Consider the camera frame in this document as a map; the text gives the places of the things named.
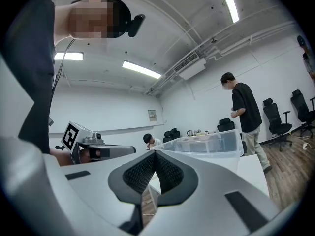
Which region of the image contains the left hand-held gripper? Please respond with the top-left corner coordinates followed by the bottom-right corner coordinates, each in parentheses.
top-left (61, 121), bottom-right (136, 165)

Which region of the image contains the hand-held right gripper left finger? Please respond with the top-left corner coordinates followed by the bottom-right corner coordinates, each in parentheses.
top-left (0, 136), bottom-right (156, 236)

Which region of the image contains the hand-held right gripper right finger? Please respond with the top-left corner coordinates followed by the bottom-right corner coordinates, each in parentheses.
top-left (140, 150), bottom-right (306, 236)

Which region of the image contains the clear plastic storage bin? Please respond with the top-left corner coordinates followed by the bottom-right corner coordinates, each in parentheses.
top-left (150, 128), bottom-right (245, 174)

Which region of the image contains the person's left forearm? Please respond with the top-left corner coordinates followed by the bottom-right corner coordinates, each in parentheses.
top-left (50, 148), bottom-right (73, 167)

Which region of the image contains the person's left hand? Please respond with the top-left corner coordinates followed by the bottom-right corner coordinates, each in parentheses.
top-left (80, 149), bottom-right (101, 163)

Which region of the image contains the wooden-top desk with white legs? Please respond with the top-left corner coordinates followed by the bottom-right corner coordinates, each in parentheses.
top-left (181, 131), bottom-right (222, 142)

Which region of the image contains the ceiling light panel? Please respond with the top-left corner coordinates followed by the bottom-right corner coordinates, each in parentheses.
top-left (122, 60), bottom-right (162, 80)
top-left (216, 0), bottom-right (240, 24)
top-left (54, 52), bottom-right (84, 61)

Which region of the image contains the white air conditioner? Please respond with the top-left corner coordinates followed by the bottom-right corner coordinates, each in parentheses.
top-left (173, 52), bottom-right (207, 81)

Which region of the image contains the person's head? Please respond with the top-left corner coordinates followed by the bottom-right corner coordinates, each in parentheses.
top-left (54, 0), bottom-right (132, 46)

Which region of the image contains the white ceiling pipe bundle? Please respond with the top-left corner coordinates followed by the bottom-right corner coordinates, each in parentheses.
top-left (144, 21), bottom-right (300, 97)

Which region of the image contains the black camera cable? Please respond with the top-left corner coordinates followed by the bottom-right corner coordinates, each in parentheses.
top-left (51, 38), bottom-right (76, 95)

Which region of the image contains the black head-mounted camera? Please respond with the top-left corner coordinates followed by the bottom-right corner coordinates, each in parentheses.
top-left (127, 13), bottom-right (146, 38)

